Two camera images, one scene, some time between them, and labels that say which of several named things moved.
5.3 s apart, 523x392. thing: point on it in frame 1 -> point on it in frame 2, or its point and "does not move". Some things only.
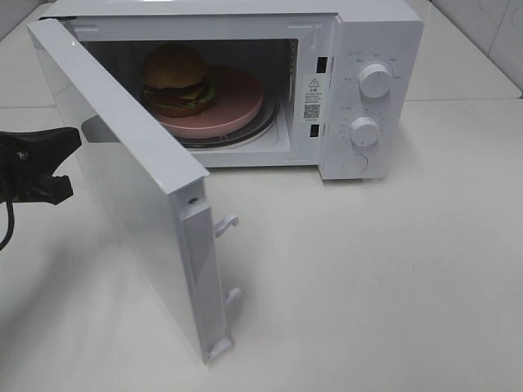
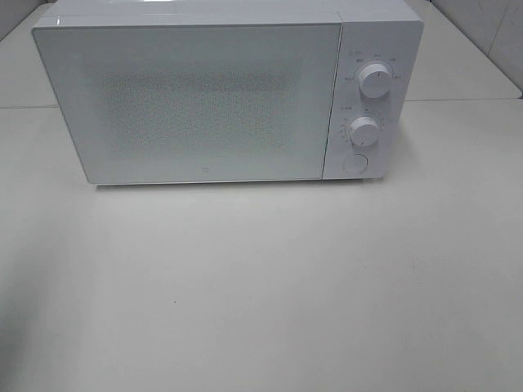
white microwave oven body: (328, 84) does not move
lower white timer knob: (364, 131) does not move
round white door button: (355, 164) does not move
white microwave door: (157, 175) -> (194, 102)
